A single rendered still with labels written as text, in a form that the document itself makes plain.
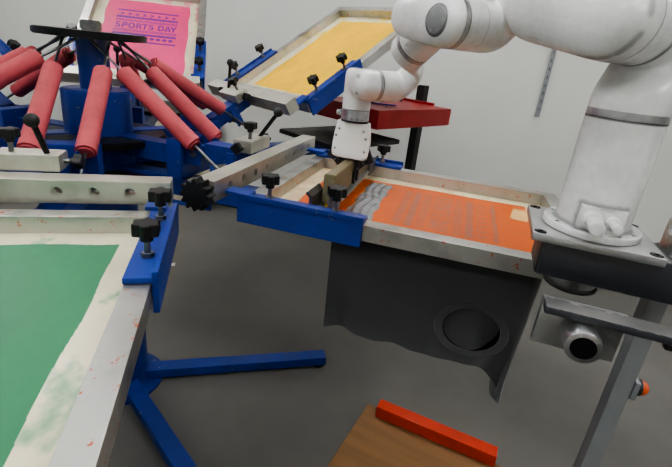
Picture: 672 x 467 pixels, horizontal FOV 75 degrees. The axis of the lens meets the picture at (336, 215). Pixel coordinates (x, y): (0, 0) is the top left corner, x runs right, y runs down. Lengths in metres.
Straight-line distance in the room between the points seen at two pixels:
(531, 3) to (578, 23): 0.08
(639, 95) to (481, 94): 2.55
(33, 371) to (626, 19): 0.76
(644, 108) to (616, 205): 0.12
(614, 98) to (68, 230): 0.93
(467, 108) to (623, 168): 2.55
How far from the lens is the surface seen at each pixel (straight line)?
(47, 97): 1.37
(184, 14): 2.75
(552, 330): 0.67
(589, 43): 0.60
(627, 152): 0.66
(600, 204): 0.67
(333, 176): 1.05
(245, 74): 2.15
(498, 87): 3.17
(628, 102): 0.65
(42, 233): 1.01
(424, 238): 0.94
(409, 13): 0.87
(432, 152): 3.22
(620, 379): 1.31
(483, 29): 0.82
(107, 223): 0.97
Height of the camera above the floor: 1.34
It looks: 20 degrees down
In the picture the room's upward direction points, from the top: 6 degrees clockwise
